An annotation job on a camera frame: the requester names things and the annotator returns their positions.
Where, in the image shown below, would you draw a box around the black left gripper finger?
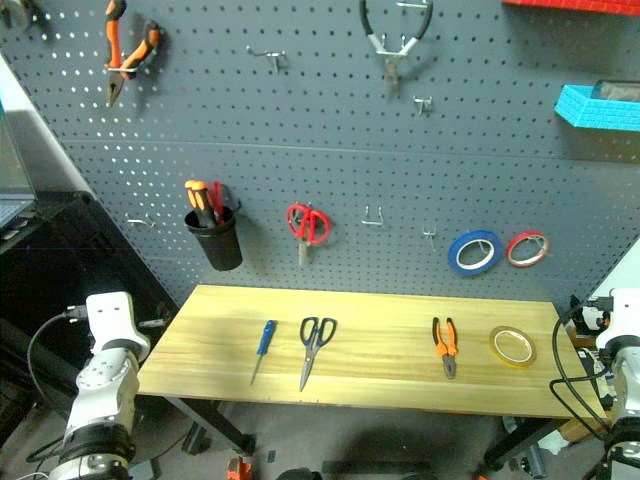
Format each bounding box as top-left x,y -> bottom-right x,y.
137,302 -> 172,330

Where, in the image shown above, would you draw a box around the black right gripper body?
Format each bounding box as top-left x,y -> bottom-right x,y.
569,294 -> 612,337

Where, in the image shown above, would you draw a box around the grey metal pegboard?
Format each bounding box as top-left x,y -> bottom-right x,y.
0,0 -> 640,312

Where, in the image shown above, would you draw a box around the yellow tape roll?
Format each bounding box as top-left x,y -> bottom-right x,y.
487,324 -> 537,372

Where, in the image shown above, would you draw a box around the red tape roll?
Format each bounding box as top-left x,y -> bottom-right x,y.
505,230 -> 552,269

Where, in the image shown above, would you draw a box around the black plastic cup holder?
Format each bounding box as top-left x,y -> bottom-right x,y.
183,206 -> 245,273

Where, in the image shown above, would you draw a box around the black side table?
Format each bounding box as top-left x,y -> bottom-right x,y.
0,191 -> 179,411

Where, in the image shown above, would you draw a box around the orange black combination pliers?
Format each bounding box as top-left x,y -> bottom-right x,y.
431,315 -> 459,380

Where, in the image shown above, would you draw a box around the blue tape roll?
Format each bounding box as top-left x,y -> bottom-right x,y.
446,229 -> 505,277

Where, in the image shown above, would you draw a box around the grey blue floor object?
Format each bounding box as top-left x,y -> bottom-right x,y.
517,441 -> 545,477

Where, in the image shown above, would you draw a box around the open laptop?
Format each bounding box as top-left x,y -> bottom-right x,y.
0,112 -> 40,242

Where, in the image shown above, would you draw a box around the light blue plastic bin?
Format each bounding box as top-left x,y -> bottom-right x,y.
553,83 -> 640,133

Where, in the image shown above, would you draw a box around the orange black long-nose pliers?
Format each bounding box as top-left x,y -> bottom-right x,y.
103,0 -> 164,109

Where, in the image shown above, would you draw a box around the red plastic bin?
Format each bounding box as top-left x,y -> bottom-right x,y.
500,0 -> 640,19

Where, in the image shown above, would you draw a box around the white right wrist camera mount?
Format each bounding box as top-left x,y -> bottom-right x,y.
594,287 -> 640,352

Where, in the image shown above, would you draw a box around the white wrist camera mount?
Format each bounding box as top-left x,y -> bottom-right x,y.
594,287 -> 640,352
84,291 -> 152,359

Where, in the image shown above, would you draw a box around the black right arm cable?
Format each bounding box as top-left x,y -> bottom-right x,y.
549,295 -> 617,427

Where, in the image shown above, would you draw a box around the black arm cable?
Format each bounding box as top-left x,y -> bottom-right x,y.
549,295 -> 617,427
26,305 -> 92,402

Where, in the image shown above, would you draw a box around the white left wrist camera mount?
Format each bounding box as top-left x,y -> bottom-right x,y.
84,291 -> 152,359

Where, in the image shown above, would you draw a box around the blue handled screwdriver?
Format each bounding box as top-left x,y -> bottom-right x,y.
249,319 -> 278,387

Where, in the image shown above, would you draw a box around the black table leg frame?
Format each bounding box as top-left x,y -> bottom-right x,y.
482,417 -> 572,472
162,396 -> 257,455

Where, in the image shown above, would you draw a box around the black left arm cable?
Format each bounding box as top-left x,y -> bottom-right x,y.
26,305 -> 92,402

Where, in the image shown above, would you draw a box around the orange black handled screwdriver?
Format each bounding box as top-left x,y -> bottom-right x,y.
184,179 -> 217,229

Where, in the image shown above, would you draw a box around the red handled screwdriver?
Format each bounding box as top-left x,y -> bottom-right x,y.
209,180 -> 227,226

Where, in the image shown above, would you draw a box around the black handled scissors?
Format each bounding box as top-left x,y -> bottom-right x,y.
297,315 -> 339,393

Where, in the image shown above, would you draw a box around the red handled scissors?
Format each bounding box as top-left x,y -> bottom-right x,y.
285,201 -> 332,267

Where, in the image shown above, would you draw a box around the black white handled pliers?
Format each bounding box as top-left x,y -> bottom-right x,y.
358,0 -> 435,99

